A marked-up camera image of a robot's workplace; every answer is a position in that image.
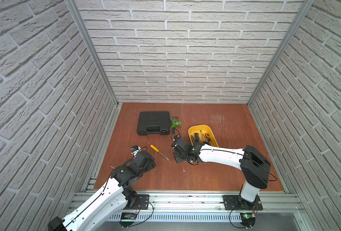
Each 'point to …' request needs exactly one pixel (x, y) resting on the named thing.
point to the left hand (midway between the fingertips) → (151, 159)
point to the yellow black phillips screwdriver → (197, 137)
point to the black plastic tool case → (153, 123)
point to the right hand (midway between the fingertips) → (178, 154)
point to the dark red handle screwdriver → (192, 140)
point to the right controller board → (248, 219)
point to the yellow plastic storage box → (205, 129)
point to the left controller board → (127, 219)
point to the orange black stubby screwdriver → (208, 136)
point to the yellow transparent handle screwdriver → (157, 150)
